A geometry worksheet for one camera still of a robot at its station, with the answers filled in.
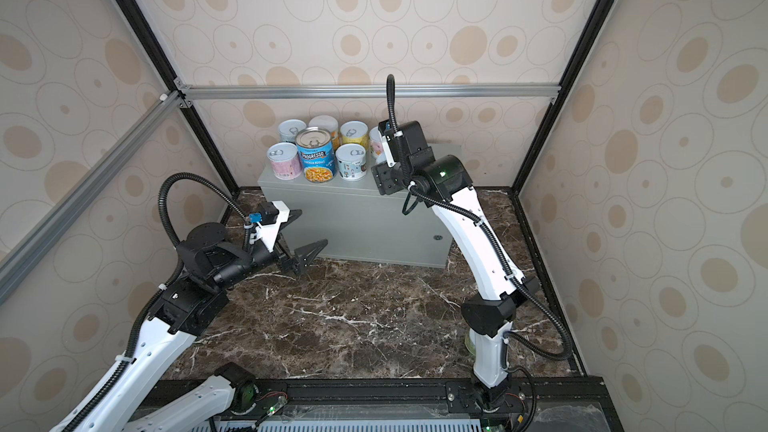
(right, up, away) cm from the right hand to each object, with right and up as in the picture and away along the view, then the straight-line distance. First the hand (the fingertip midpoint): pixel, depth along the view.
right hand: (393, 167), depth 71 cm
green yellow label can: (+21, -46, +8) cm, 51 cm away
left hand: (-15, -14, -12) cm, 24 cm away
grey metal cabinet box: (-10, -14, +17) cm, 24 cm away
